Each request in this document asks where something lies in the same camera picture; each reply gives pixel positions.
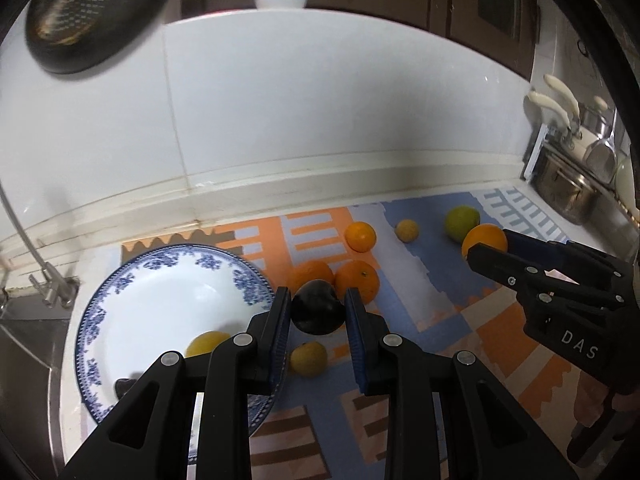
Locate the black hanging pan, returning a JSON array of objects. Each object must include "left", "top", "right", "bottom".
[{"left": 25, "top": 0, "right": 183, "bottom": 75}]

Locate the green citrus fruit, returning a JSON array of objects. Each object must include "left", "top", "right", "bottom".
[{"left": 445, "top": 205, "right": 481, "bottom": 243}]

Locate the orange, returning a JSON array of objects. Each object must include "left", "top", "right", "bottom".
[
  {"left": 461, "top": 223, "right": 509, "bottom": 261},
  {"left": 287, "top": 260, "right": 335, "bottom": 295},
  {"left": 344, "top": 221, "right": 377, "bottom": 253},
  {"left": 334, "top": 260, "right": 381, "bottom": 305}
]

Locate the steel spatula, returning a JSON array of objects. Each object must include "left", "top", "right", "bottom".
[{"left": 585, "top": 110, "right": 621, "bottom": 183}]

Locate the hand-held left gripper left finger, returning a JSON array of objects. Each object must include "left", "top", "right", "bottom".
[{"left": 60, "top": 287, "right": 293, "bottom": 480}]

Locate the steel kitchen faucet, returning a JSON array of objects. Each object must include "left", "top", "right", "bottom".
[{"left": 0, "top": 180, "right": 81, "bottom": 308}]

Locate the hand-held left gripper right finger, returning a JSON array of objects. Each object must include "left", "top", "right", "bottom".
[{"left": 344, "top": 287, "right": 566, "bottom": 480}]

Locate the blue and white porcelain plate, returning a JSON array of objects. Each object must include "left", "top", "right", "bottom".
[{"left": 75, "top": 244, "right": 277, "bottom": 436}]

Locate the stainless steel pot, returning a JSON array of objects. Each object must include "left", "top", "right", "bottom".
[{"left": 532, "top": 147, "right": 606, "bottom": 226}]

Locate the small dark fruit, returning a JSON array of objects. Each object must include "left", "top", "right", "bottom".
[{"left": 115, "top": 377, "right": 146, "bottom": 401}]

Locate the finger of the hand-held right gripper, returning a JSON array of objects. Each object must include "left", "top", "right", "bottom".
[
  {"left": 467, "top": 242, "right": 627, "bottom": 307},
  {"left": 502, "top": 229, "right": 637, "bottom": 282}
]

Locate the patterned orange and blue mat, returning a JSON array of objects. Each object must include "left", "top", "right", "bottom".
[{"left": 121, "top": 187, "right": 601, "bottom": 480}]

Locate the yellow pear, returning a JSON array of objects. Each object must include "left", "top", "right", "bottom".
[{"left": 290, "top": 341, "right": 328, "bottom": 377}]

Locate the small yellow fruit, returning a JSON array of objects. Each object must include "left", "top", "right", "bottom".
[{"left": 395, "top": 219, "right": 420, "bottom": 244}]

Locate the dark purple plum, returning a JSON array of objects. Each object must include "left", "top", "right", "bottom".
[{"left": 291, "top": 280, "right": 347, "bottom": 335}]

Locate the white knife rack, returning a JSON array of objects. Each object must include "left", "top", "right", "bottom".
[{"left": 522, "top": 125, "right": 551, "bottom": 182}]

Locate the yellow lemon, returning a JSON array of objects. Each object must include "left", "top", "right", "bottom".
[{"left": 185, "top": 331, "right": 232, "bottom": 358}]

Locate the person's right hand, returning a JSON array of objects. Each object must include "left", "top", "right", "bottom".
[{"left": 611, "top": 391, "right": 640, "bottom": 443}]

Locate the cream knife handle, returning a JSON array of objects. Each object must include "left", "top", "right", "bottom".
[
  {"left": 524, "top": 91, "right": 573, "bottom": 133},
  {"left": 544, "top": 74, "right": 581, "bottom": 116}
]

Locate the stainless steel sink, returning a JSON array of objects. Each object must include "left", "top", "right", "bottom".
[{"left": 0, "top": 305, "right": 71, "bottom": 461}]

